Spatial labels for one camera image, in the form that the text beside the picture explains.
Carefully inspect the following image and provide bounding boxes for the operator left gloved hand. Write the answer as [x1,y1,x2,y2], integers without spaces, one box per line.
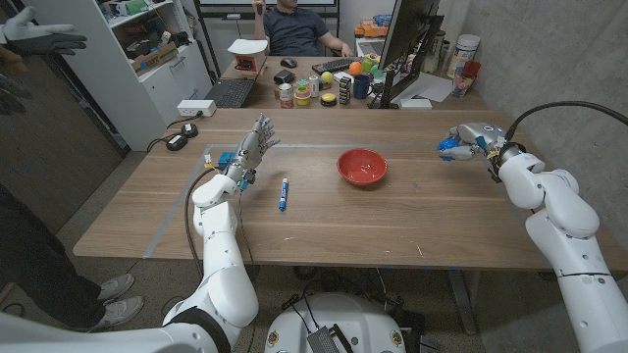
[0,5,88,56]

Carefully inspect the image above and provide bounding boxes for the black laptop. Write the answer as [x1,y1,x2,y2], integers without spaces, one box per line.
[204,77,256,109]

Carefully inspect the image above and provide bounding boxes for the dark blue mug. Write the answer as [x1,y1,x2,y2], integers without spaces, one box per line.
[352,74,375,100]

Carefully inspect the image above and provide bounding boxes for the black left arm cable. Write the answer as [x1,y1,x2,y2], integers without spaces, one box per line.
[183,166,220,280]

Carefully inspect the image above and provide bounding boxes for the white canister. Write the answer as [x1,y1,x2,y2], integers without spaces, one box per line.
[445,33,482,79]

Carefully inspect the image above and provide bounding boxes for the black computer monitor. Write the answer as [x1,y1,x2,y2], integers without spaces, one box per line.
[380,0,445,110]

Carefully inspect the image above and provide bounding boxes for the standing operator in dark clothes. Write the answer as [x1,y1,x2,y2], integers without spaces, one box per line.
[0,183,145,332]

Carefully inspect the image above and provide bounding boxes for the white paper sheets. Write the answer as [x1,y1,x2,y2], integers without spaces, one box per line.
[392,72,455,104]

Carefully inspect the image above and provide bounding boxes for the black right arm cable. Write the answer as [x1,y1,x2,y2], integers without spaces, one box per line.
[504,100,628,143]

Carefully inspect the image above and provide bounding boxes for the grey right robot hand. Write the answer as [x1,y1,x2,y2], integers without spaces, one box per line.
[438,122,511,171]

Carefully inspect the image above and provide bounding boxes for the red cup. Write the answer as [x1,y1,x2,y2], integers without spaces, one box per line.
[451,60,482,98]

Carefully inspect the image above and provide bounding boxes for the operator right gloved hand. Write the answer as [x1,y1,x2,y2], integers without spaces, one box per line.
[0,73,33,117]

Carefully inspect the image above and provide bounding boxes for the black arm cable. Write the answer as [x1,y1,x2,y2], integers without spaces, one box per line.
[504,100,628,143]
[183,166,220,280]

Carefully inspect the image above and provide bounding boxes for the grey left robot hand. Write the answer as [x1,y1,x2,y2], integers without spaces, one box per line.
[226,113,282,185]

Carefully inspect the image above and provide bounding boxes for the white power strip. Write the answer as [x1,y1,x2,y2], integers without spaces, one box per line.
[177,99,218,118]

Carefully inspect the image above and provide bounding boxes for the white and red box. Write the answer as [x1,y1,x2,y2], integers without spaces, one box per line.
[227,38,270,75]

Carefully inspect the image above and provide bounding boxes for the seated person in dark polo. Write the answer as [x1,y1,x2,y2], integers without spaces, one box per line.
[252,0,354,59]

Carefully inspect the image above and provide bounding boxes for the red bowl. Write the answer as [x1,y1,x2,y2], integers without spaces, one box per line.
[337,148,389,186]

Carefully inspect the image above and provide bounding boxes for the white shelf cabinet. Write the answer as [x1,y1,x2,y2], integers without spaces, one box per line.
[26,0,213,152]

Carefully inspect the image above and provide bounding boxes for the black keyboard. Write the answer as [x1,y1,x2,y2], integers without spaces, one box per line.
[311,57,362,76]

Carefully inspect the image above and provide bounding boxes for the cardboard box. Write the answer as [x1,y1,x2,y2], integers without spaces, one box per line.
[130,41,180,75]

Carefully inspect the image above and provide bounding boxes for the blue spiky stress ball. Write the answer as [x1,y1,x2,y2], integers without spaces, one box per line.
[438,137,461,162]

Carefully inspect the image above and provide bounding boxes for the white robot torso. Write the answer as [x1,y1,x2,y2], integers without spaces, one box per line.
[264,292,407,353]

